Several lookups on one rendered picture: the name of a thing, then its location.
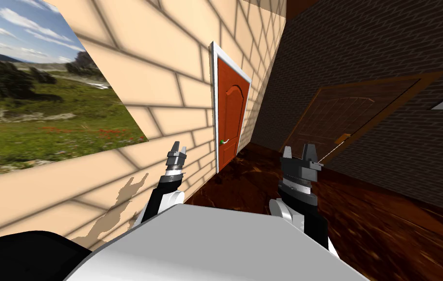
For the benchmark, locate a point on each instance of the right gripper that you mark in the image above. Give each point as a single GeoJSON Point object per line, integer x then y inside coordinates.
{"type": "Point", "coordinates": [301, 168]}

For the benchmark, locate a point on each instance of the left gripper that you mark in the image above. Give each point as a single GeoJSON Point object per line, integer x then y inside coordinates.
{"type": "Point", "coordinates": [175, 160]}

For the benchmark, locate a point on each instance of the landscape window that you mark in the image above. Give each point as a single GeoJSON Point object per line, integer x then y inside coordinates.
{"type": "Point", "coordinates": [30, 97]}

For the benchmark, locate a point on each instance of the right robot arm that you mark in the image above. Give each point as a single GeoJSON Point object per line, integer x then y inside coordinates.
{"type": "Point", "coordinates": [307, 210]}

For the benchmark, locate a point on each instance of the dark brown door leaf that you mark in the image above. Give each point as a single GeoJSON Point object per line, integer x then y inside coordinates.
{"type": "Point", "coordinates": [346, 113]}

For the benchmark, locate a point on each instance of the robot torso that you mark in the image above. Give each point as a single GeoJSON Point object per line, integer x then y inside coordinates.
{"type": "Point", "coordinates": [213, 249]}

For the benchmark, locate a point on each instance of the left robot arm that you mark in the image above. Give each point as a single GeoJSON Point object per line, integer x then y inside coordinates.
{"type": "Point", "coordinates": [163, 195]}

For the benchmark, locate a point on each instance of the orange-red door leaf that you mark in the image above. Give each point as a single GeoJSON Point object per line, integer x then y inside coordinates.
{"type": "Point", "coordinates": [231, 113]}

